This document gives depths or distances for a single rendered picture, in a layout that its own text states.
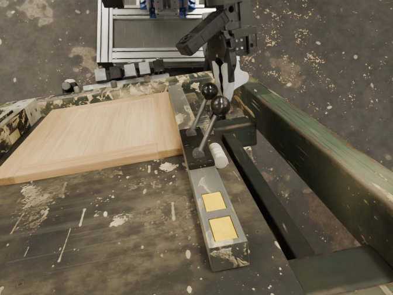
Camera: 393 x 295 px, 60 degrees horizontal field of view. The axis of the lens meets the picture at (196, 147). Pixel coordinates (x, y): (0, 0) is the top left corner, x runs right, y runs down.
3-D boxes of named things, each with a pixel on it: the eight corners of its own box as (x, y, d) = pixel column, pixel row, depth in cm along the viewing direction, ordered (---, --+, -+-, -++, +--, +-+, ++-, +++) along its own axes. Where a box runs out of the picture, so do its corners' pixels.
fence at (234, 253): (182, 93, 132) (180, 83, 130) (250, 265, 45) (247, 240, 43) (169, 96, 131) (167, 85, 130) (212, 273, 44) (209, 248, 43)
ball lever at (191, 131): (196, 137, 80) (219, 83, 76) (198, 143, 76) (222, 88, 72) (181, 132, 79) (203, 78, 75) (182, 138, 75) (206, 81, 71)
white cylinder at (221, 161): (228, 167, 71) (221, 152, 78) (227, 154, 69) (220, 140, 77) (214, 170, 70) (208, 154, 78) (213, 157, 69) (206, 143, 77)
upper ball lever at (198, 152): (203, 158, 69) (231, 97, 65) (206, 166, 65) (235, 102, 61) (186, 153, 68) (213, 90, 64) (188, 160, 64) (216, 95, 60)
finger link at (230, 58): (238, 82, 70) (235, 38, 67) (232, 83, 70) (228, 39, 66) (226, 79, 74) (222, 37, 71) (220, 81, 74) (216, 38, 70)
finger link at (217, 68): (245, 96, 78) (242, 55, 74) (223, 102, 76) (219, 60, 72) (237, 94, 80) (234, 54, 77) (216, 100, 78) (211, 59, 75)
